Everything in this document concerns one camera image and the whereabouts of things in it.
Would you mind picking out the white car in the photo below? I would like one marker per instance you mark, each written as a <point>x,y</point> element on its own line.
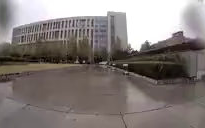
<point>103,62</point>

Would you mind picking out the wet grey paved plaza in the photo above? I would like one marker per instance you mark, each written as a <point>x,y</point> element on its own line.
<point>90,93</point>

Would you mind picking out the large curved pale building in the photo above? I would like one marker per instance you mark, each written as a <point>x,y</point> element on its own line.
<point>76,31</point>

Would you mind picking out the row of trees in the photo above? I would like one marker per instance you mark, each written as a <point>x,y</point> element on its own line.
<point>56,50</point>

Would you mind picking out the dark green hedge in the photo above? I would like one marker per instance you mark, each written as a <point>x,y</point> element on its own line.
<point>153,69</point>

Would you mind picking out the low flat-roofed building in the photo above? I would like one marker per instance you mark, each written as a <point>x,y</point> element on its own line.
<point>176,45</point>

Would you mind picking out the grass lawn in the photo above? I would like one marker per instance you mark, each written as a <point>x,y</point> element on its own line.
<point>23,68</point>

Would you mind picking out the long low hedge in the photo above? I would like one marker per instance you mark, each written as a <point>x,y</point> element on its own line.
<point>10,59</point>

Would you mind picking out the small sign post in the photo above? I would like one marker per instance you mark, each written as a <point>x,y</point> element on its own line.
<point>125,68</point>

